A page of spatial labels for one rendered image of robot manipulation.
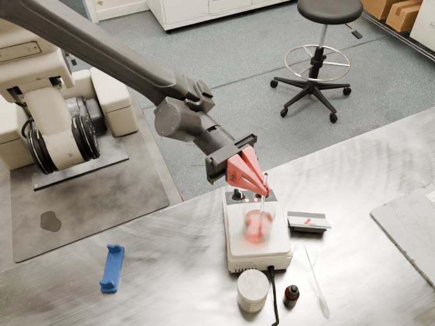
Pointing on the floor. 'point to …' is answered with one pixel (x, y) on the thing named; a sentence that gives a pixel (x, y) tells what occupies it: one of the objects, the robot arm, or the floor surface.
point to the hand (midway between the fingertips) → (264, 189)
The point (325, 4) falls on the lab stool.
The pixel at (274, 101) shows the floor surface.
